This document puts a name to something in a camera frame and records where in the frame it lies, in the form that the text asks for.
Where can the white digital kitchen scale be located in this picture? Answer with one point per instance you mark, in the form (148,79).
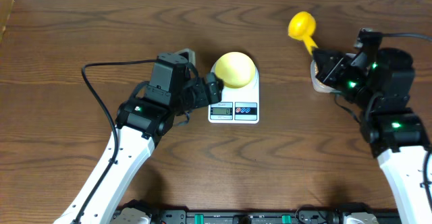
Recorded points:
(238,105)

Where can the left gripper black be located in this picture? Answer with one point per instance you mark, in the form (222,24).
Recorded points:
(214,96)

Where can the clear plastic container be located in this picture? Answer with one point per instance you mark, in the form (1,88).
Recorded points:
(327,69)

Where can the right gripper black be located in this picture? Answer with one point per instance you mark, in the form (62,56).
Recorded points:
(326,74)

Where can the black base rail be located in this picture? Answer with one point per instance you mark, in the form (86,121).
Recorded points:
(140,212)

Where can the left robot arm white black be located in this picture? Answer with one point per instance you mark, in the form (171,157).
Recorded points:
(174,89)

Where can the pale yellow bowl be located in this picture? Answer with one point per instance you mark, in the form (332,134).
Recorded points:
(236,69)

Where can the yellow measuring scoop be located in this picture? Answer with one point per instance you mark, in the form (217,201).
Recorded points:
(302,27)

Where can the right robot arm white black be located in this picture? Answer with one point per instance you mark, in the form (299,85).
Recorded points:
(378,80)

